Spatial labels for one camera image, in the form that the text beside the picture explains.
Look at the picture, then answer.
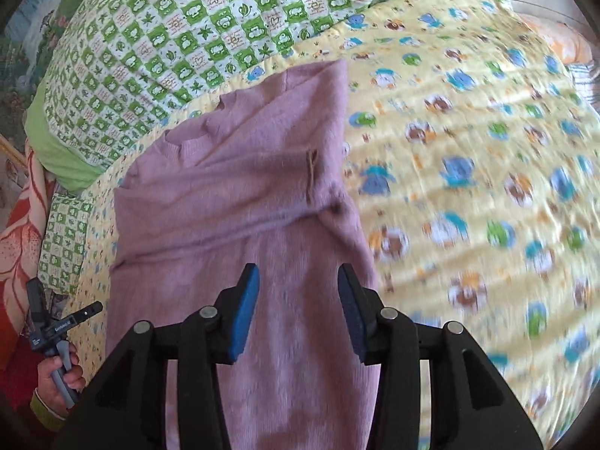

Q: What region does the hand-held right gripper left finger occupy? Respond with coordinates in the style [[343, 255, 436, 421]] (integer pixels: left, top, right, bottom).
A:
[[51, 264, 261, 450]]

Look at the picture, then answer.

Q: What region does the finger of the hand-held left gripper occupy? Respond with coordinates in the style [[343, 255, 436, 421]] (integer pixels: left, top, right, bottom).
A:
[[27, 277, 48, 328], [66, 302, 104, 328]]

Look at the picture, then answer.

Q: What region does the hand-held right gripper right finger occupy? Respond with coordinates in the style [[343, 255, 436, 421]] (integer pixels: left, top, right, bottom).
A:
[[337, 264, 547, 450]]

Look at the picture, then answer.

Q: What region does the purple knit sweater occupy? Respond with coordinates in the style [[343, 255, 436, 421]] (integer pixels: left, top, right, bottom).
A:
[[104, 59, 390, 450]]

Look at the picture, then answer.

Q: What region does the person's left forearm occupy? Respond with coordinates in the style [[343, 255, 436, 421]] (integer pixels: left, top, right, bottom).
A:
[[29, 387, 71, 432]]

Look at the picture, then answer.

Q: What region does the person's left hand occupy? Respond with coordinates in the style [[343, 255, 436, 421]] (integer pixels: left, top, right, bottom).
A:
[[36, 354, 87, 416]]

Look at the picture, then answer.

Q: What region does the red floral blanket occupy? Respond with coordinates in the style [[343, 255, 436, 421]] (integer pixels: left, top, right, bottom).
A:
[[0, 143, 57, 371]]

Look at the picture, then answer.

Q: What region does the red cloth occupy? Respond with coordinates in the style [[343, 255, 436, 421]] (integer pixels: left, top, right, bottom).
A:
[[0, 333, 43, 408]]

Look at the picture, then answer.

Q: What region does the small green checkered pillow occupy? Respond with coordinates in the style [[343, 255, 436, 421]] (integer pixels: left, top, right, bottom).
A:
[[38, 193, 95, 296]]

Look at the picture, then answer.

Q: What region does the yellow bear print blanket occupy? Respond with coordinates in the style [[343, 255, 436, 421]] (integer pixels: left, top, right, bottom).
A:
[[66, 0, 600, 450]]

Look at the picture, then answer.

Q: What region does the large green checkered pillow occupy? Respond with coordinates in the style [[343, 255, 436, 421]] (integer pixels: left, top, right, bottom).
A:
[[24, 0, 509, 193]]

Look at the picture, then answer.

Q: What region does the blue striped cloth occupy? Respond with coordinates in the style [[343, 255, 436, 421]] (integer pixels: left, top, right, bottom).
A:
[[567, 61, 600, 104]]

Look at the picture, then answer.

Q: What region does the orange pillow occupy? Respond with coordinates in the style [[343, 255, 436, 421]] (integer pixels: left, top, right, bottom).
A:
[[518, 14, 594, 64]]

